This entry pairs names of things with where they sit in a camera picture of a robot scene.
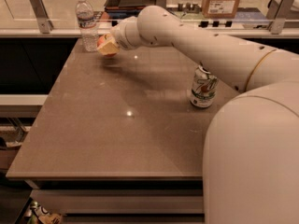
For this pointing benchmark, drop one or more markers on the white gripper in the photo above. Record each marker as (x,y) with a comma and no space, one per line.
(120,37)

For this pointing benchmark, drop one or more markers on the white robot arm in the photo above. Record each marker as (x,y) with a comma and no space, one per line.
(251,152)

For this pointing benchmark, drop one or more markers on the clear plastic water bottle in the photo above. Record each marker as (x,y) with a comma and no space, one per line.
(87,25)

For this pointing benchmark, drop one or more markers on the green white soda can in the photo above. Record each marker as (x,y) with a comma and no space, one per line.
(204,87)

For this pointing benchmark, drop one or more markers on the cardboard box with label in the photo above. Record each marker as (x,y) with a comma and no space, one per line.
(219,8)

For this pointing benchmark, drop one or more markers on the snack bags on lower shelf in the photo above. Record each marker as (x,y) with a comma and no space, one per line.
(39,215)

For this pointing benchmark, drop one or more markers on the left metal glass bracket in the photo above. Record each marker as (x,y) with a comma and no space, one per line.
(44,23)

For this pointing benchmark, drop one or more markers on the brown table frame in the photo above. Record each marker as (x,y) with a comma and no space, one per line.
(144,200)

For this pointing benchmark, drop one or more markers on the right metal glass bracket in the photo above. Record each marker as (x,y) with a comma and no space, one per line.
(277,14)

